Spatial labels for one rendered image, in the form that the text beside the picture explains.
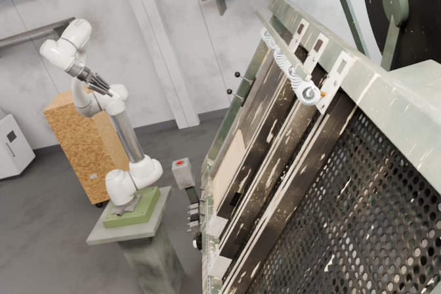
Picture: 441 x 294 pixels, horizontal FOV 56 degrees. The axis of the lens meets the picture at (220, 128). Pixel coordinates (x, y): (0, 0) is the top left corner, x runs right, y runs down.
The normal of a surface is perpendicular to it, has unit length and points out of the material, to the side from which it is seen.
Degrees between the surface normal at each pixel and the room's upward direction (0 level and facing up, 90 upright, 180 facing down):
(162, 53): 90
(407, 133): 50
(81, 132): 90
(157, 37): 90
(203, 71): 90
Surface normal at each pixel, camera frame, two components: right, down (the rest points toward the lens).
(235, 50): -0.14, 0.48
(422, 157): -0.92, -0.34
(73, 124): 0.07, 0.42
